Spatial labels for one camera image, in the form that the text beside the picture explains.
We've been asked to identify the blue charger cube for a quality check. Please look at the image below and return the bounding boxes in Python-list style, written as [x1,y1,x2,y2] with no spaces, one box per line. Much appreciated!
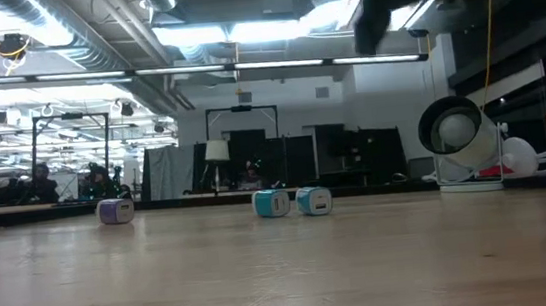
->
[293,184,335,219]
[250,187,293,221]

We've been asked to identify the purple charger cube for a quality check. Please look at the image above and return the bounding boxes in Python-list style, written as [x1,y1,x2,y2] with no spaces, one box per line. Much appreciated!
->
[95,196,137,227]

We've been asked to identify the long ceiling light bar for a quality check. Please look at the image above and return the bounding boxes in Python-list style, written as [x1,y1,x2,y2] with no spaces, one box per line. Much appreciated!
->
[0,34,430,103]

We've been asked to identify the black partition panels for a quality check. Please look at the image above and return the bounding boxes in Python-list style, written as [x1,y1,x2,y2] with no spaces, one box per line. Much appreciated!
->
[190,114,410,201]

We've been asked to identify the white spool on stand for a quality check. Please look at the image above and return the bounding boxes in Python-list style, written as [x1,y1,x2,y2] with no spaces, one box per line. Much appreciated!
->
[415,87,542,199]

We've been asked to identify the white shade table lamp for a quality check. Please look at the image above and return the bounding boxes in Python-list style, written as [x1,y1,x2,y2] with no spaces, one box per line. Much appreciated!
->
[202,137,233,194]

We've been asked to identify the person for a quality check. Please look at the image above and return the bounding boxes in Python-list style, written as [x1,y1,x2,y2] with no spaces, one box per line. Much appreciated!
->
[80,160,123,202]
[27,161,62,206]
[238,157,267,192]

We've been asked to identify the small red object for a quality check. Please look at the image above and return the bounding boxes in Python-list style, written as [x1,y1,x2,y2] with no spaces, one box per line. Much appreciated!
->
[477,163,516,179]

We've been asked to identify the grey curtain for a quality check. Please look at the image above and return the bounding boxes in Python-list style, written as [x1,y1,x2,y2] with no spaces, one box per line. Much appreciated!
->
[139,142,201,202]

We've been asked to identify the yellow hanging cable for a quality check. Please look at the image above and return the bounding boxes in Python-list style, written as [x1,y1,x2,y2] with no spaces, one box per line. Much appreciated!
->
[471,0,505,114]

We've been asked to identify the black background rig frame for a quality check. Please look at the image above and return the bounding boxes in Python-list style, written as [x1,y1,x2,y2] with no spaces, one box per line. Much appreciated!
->
[203,100,286,195]
[30,108,117,197]

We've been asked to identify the large silver ventilation duct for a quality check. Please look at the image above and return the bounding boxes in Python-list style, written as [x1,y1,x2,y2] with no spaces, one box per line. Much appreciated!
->
[0,0,133,83]

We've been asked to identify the yellow cable reel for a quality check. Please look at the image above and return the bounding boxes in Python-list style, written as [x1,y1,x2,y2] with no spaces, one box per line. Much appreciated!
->
[0,30,35,78]

